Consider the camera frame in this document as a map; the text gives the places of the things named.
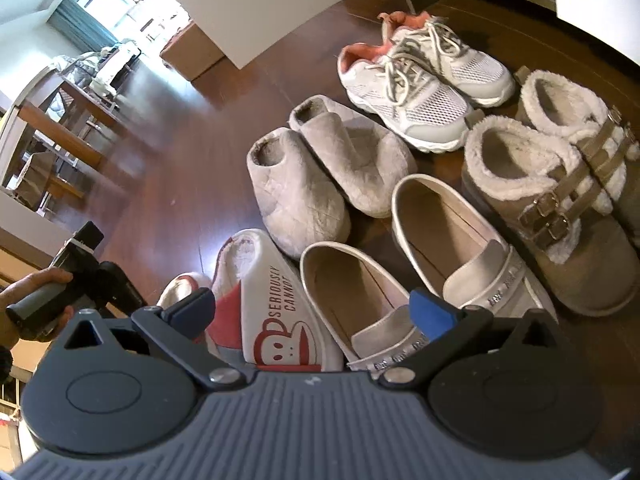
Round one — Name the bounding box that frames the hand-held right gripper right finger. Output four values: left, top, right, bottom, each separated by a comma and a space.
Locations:
372, 287, 583, 392

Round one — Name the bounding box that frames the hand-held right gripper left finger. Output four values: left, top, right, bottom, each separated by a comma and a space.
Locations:
50, 287, 256, 393

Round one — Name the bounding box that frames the beige white loafer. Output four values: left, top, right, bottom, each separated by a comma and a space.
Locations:
299, 242, 426, 373
391, 174, 558, 321

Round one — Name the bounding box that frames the white pink mesh sneaker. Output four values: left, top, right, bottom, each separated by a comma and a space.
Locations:
337, 42, 476, 153
377, 10, 516, 108

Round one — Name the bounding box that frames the person's left hand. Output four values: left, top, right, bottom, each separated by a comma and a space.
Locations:
0, 267, 74, 348

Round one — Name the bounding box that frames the red white printed slipper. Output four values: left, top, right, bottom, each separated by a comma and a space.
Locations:
155, 272, 216, 346
207, 228, 346, 373

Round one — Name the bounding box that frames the grey quilted slipper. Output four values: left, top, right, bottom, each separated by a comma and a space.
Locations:
289, 100, 418, 218
245, 127, 351, 261

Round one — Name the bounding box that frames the wooden chair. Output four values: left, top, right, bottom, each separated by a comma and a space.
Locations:
10, 105, 106, 211

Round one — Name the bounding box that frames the brown fur-lined buckle boot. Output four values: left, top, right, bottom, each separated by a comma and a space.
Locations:
461, 115, 640, 317
515, 66, 640, 248

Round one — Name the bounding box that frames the wooden dining table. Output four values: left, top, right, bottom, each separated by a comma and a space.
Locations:
15, 72, 126, 171

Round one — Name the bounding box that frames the white sofa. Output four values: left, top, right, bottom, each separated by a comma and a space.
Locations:
50, 42, 141, 98

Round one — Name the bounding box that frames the cardboard box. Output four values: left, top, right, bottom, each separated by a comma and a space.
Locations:
160, 19, 227, 82

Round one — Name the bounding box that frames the teal curtain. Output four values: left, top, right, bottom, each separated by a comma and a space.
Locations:
47, 0, 118, 53

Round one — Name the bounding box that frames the white cabinet door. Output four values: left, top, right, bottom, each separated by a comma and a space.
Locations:
140, 0, 416, 68

